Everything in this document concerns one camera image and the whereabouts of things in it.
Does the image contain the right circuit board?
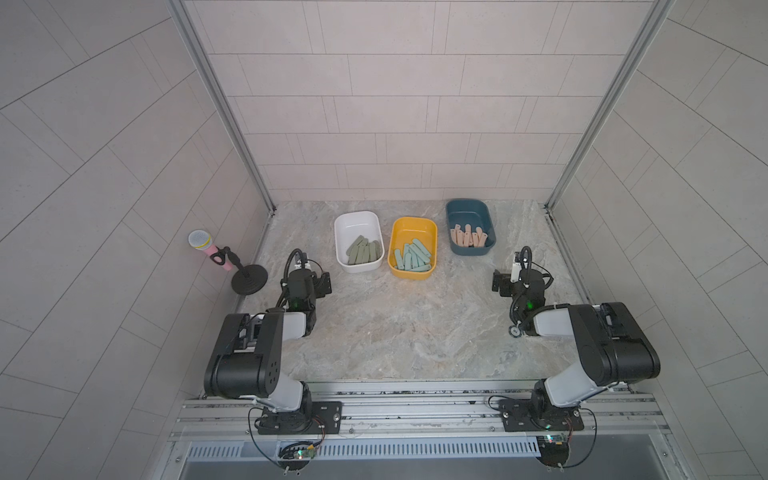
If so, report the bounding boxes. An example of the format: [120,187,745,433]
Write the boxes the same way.
[536,432,570,468]

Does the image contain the white storage box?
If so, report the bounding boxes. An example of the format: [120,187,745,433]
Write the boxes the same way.
[334,211,385,274]

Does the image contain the black microphone stand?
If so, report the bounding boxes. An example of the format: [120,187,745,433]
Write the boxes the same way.
[210,247,268,296]

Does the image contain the yellow storage box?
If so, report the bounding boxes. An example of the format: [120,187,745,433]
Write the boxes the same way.
[388,217,438,280]

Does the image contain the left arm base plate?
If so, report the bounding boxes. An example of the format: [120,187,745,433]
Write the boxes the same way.
[255,401,343,435]

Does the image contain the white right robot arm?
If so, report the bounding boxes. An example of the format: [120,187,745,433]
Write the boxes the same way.
[492,246,661,431]

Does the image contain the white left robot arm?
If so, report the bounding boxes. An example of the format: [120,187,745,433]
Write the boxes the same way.
[203,248,332,431]

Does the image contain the pink toy microphone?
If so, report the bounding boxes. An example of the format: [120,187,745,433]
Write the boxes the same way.
[187,229,233,271]

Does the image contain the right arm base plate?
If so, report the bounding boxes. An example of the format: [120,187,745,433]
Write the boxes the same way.
[497,398,584,432]

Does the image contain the circuit board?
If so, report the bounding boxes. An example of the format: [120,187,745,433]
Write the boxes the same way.
[278,442,318,461]
[536,432,570,468]

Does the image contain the left circuit board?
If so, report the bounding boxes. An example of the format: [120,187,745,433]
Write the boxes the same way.
[278,442,318,461]

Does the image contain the aluminium rail frame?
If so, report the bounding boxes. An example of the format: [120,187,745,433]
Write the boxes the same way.
[169,379,670,441]

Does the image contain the mint folding knife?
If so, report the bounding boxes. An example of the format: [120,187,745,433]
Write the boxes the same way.
[411,246,431,266]
[407,248,419,271]
[402,244,412,271]
[412,238,432,258]
[394,249,405,270]

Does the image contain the dark teal storage box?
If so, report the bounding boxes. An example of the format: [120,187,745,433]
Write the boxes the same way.
[446,198,496,256]

